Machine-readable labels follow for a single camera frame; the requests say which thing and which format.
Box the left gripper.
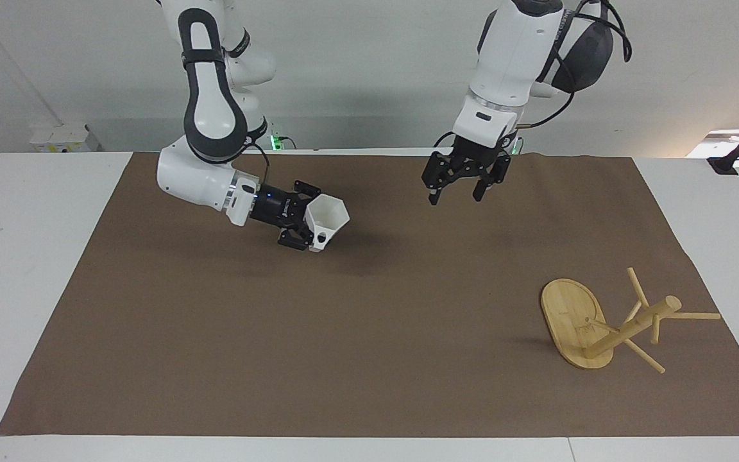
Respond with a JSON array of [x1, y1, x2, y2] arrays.
[[421, 133, 513, 207]]

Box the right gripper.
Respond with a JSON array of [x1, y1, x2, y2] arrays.
[[249, 180, 323, 253]]

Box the white hexagonal cup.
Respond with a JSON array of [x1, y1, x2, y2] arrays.
[[305, 195, 351, 253]]

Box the wooden cup rack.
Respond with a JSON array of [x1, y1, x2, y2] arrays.
[[539, 267, 722, 375]]

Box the white cardboard box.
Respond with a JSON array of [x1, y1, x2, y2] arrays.
[[29, 124, 92, 153]]

